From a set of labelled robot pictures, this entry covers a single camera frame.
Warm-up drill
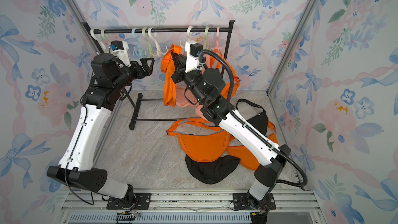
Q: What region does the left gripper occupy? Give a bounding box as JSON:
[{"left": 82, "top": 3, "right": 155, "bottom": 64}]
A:
[{"left": 115, "top": 57, "right": 155, "bottom": 94}]

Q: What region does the pink bag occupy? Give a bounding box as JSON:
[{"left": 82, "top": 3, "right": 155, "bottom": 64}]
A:
[{"left": 176, "top": 86, "right": 206, "bottom": 120}]

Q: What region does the black bag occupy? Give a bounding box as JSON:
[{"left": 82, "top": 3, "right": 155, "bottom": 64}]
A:
[
  {"left": 185, "top": 155, "right": 240, "bottom": 185},
  {"left": 235, "top": 99, "right": 269, "bottom": 136}
]

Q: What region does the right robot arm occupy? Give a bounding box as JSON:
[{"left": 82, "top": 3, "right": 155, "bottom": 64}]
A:
[{"left": 171, "top": 50, "right": 291, "bottom": 208}]

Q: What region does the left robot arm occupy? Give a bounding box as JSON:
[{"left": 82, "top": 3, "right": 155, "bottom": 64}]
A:
[{"left": 47, "top": 54, "right": 154, "bottom": 206}]

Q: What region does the light blue hook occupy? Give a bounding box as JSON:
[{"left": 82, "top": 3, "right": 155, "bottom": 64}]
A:
[{"left": 131, "top": 28, "right": 144, "bottom": 58}]

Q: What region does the white hook middle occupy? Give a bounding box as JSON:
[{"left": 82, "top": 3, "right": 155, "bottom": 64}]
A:
[{"left": 148, "top": 27, "right": 166, "bottom": 58}]

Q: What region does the white hook with pink bag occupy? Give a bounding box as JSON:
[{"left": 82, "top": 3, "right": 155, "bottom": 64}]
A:
[{"left": 179, "top": 26, "right": 193, "bottom": 48}]

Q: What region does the light green hook right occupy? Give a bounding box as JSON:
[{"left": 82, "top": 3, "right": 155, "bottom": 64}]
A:
[{"left": 203, "top": 26, "right": 210, "bottom": 49}]

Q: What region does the light green hook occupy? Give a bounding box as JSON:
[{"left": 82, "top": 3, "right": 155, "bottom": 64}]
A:
[
  {"left": 203, "top": 26, "right": 210, "bottom": 49},
  {"left": 142, "top": 28, "right": 153, "bottom": 58},
  {"left": 100, "top": 29, "right": 110, "bottom": 43}
]

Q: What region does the light green hook middle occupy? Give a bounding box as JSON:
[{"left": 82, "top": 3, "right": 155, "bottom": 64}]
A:
[{"left": 142, "top": 28, "right": 153, "bottom": 58}]

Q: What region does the light green hook left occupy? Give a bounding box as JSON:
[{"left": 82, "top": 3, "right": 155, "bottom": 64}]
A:
[{"left": 100, "top": 29, "right": 110, "bottom": 43}]

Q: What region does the white hook far left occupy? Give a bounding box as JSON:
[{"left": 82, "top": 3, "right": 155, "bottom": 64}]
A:
[{"left": 90, "top": 29, "right": 108, "bottom": 53}]

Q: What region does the black clothes rack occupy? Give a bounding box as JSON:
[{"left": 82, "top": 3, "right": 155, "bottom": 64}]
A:
[{"left": 80, "top": 20, "right": 235, "bottom": 131}]

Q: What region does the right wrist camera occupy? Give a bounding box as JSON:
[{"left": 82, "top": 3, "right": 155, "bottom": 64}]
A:
[{"left": 184, "top": 40, "right": 205, "bottom": 74}]

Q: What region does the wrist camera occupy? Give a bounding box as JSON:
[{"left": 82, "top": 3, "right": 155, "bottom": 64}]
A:
[
  {"left": 184, "top": 40, "right": 205, "bottom": 74},
  {"left": 110, "top": 40, "right": 131, "bottom": 67}
]

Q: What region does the black corrugated cable conduit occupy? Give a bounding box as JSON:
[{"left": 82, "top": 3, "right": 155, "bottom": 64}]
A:
[{"left": 198, "top": 49, "right": 308, "bottom": 188}]

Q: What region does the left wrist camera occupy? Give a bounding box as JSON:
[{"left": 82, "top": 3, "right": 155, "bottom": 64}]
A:
[{"left": 110, "top": 40, "right": 131, "bottom": 67}]

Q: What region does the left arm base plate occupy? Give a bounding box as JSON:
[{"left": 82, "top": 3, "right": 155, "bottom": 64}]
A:
[{"left": 106, "top": 192, "right": 152, "bottom": 211}]

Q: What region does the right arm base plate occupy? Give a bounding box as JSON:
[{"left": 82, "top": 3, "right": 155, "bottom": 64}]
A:
[{"left": 230, "top": 193, "right": 276, "bottom": 211}]

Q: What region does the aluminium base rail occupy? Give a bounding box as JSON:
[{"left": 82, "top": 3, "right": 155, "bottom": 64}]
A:
[{"left": 55, "top": 189, "right": 326, "bottom": 224}]

